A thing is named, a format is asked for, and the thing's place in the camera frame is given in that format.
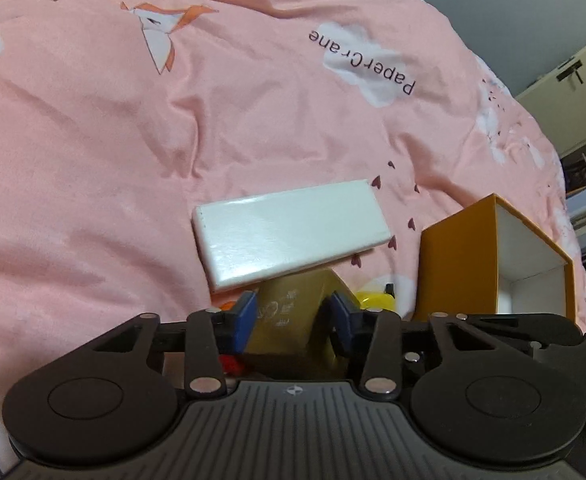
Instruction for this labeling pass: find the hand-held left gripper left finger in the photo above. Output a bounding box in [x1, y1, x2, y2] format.
[90, 291, 260, 400]

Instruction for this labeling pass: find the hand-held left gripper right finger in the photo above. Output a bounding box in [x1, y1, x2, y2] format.
[328, 292, 496, 400]

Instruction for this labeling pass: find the orange and red crochet toy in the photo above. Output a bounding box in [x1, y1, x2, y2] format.
[208, 300, 248, 376]

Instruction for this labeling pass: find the gold box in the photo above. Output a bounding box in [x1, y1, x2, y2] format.
[245, 267, 361, 381]

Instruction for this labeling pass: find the white long box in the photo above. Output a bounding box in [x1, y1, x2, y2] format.
[192, 178, 391, 293]

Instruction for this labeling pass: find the orange cardboard box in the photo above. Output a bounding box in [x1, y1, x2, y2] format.
[415, 192, 578, 328]

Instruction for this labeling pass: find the yellow toy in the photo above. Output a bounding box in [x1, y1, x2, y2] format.
[355, 285, 398, 313]

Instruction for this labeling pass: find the pink printed blanket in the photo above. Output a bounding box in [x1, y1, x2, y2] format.
[0, 0, 586, 476]

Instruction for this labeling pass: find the cream door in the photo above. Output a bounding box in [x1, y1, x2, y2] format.
[515, 27, 586, 158]

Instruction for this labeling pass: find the black door handle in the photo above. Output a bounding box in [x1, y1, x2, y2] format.
[555, 59, 584, 86]

